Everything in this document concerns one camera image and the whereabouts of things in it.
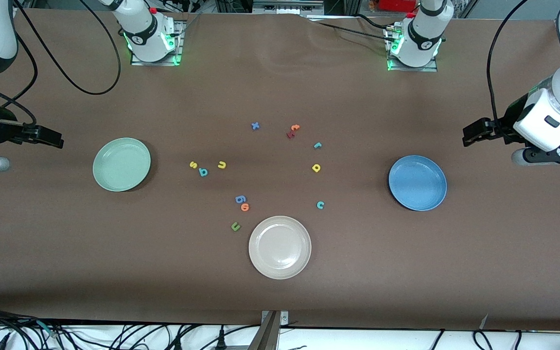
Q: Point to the teal foam letter a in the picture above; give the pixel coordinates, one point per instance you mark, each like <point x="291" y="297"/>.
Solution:
<point x="201" y="170"/>

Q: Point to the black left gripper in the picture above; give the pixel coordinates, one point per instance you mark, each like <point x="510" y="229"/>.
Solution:
<point x="509" y="120"/>

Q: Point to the brown table mat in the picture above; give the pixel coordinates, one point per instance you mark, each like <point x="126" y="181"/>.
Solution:
<point x="66" y="253"/>

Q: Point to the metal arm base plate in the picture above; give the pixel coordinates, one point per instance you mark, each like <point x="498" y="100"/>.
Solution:
<point x="180" y="53"/>
<point x="428" y="68"/>

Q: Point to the green plate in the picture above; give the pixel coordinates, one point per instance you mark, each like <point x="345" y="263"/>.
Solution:
<point x="114" y="170"/>

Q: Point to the white paper tag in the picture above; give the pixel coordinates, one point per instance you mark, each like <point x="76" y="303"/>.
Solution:
<point x="484" y="321"/>

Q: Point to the dark red foam letter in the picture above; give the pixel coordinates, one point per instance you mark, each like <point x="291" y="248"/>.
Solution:
<point x="290" y="134"/>

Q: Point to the blue plate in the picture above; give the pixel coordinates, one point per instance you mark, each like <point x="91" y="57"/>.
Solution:
<point x="421" y="187"/>

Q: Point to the yellow foam letter u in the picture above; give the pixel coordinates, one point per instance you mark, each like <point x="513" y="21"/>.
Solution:
<point x="221" y="167"/>

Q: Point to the metal table edge bracket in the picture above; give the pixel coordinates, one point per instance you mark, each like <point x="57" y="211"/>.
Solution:
<point x="270" y="333"/>

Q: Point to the beige plate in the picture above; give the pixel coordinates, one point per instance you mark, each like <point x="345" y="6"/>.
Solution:
<point x="280" y="248"/>

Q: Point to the silver metal device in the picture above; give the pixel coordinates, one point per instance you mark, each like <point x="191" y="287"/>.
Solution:
<point x="287" y="6"/>

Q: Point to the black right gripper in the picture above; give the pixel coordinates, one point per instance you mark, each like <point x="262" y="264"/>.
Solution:
<point x="4" y="122"/>

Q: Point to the blue foam number six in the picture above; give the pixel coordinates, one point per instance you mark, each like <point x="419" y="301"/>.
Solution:
<point x="237" y="198"/>

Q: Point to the red box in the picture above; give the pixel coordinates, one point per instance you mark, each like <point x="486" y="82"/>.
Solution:
<point x="396" y="5"/>

